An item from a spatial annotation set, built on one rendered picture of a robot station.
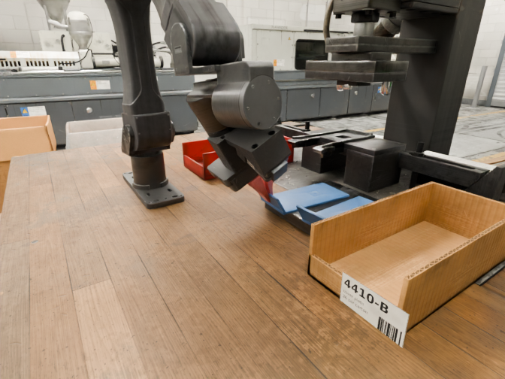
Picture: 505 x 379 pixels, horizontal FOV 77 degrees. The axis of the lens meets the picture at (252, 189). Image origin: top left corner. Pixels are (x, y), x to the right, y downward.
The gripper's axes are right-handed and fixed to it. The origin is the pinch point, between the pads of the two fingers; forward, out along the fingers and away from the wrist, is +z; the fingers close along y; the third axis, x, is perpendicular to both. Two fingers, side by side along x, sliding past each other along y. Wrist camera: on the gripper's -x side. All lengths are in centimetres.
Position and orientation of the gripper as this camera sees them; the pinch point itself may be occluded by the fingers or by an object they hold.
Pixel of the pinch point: (267, 195)
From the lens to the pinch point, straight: 51.1
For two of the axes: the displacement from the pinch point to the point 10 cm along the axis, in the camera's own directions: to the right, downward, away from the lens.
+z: 4.3, 7.0, 5.7
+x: -5.0, -3.4, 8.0
